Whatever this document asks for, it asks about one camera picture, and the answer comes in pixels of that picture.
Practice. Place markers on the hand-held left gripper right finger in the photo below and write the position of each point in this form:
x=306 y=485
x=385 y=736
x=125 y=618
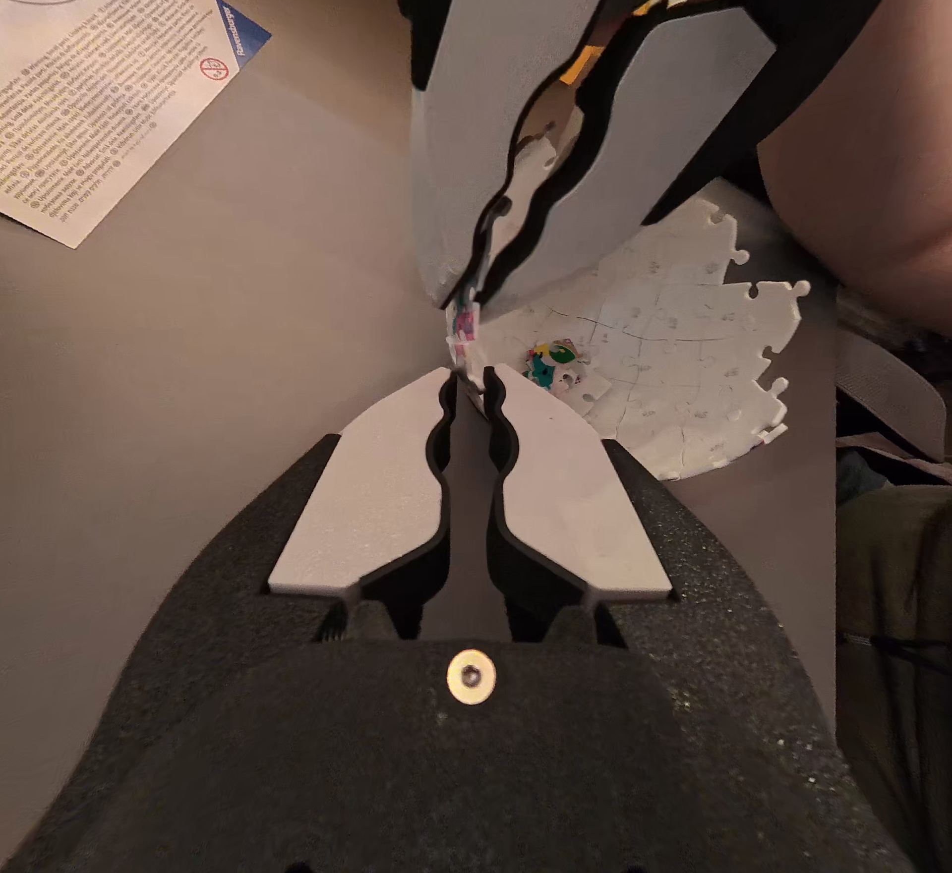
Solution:
x=576 y=508

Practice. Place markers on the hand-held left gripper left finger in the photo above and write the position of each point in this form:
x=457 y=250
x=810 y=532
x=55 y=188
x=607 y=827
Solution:
x=364 y=508

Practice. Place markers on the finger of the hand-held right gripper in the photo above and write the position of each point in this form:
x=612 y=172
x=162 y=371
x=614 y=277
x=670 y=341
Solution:
x=483 y=70
x=654 y=129

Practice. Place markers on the white half puzzle ball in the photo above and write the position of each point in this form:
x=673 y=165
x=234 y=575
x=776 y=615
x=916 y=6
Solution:
x=669 y=352

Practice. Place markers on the person's right forearm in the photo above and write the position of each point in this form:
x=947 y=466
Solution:
x=877 y=144

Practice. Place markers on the white loose puzzle piece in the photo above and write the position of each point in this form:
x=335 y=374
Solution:
x=587 y=391

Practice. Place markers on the colourful loose puzzle piece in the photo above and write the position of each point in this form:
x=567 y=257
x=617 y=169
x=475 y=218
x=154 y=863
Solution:
x=550 y=360

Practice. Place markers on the olive trousers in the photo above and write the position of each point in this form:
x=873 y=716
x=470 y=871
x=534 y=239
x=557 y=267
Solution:
x=892 y=590

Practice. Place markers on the white instruction leaflet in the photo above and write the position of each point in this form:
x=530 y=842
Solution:
x=111 y=70

